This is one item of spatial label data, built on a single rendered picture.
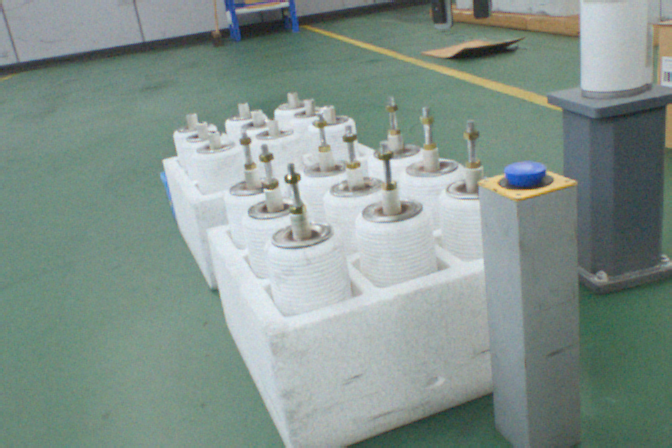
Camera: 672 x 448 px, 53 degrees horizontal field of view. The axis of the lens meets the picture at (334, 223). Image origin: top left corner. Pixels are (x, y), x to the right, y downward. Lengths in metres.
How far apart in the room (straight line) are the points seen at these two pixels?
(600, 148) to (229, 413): 0.66
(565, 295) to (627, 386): 0.24
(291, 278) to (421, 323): 0.17
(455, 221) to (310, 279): 0.20
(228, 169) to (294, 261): 0.54
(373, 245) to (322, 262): 0.08
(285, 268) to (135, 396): 0.38
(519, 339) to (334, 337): 0.20
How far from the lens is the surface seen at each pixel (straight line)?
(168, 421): 0.99
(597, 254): 1.15
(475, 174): 0.87
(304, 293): 0.78
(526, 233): 0.68
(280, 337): 0.76
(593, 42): 1.09
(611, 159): 1.09
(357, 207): 0.90
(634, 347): 1.03
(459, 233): 0.86
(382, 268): 0.82
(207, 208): 1.26
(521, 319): 0.72
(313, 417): 0.82
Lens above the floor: 0.54
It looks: 21 degrees down
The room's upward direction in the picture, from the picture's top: 9 degrees counter-clockwise
